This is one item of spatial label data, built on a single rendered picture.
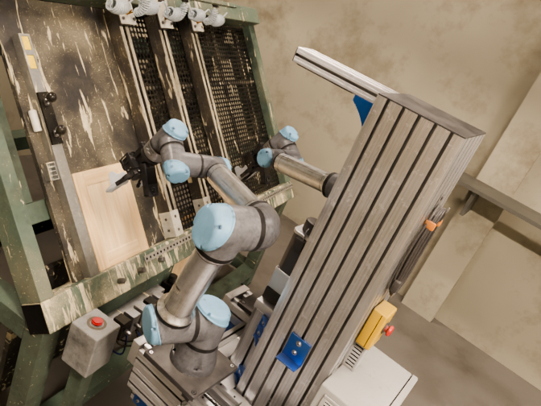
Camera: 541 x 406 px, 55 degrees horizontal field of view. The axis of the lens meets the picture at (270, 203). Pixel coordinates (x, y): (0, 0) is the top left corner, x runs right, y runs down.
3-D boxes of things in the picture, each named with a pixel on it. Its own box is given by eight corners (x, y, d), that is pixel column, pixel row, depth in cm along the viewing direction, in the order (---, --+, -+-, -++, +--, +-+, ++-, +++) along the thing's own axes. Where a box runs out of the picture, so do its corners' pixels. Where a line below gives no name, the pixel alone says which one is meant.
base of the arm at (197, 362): (224, 364, 172) (233, 341, 168) (193, 384, 159) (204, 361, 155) (192, 336, 178) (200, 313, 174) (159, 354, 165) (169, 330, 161)
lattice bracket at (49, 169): (46, 182, 197) (51, 180, 196) (40, 164, 197) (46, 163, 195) (54, 180, 201) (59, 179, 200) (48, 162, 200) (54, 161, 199)
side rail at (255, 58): (272, 185, 373) (286, 183, 367) (234, 30, 357) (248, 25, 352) (277, 183, 380) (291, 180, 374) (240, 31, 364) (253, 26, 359)
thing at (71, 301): (29, 336, 189) (50, 335, 184) (19, 304, 187) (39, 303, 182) (281, 199, 382) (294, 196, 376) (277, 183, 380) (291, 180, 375)
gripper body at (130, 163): (134, 159, 180) (154, 140, 174) (146, 181, 179) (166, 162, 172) (117, 162, 174) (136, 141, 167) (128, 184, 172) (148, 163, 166)
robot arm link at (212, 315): (226, 349, 164) (241, 316, 158) (187, 352, 156) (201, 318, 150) (212, 321, 172) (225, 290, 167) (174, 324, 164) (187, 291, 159)
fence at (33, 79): (84, 278, 207) (91, 277, 205) (10, 36, 193) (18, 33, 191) (92, 274, 211) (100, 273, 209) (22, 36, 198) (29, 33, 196)
